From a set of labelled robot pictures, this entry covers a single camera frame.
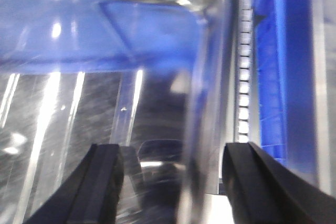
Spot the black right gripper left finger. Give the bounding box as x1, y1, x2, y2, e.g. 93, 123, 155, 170
25, 144, 124, 223

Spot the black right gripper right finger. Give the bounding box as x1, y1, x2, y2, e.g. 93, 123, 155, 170
222, 143, 335, 223

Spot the silver metal tray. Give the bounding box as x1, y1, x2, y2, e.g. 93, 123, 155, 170
1, 0, 224, 223

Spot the white roller conveyor track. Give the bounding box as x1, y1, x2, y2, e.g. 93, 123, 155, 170
236, 0, 253, 143

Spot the blue bin lower centre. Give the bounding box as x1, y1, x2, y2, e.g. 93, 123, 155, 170
1, 0, 204, 74

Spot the blue bin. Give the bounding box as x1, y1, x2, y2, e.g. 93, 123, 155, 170
253, 0, 317, 182
1, 0, 204, 74

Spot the blue bin lower right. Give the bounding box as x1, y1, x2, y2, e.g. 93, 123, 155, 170
253, 0, 317, 182

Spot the steel divider rail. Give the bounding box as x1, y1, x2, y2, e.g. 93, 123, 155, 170
218, 0, 239, 195

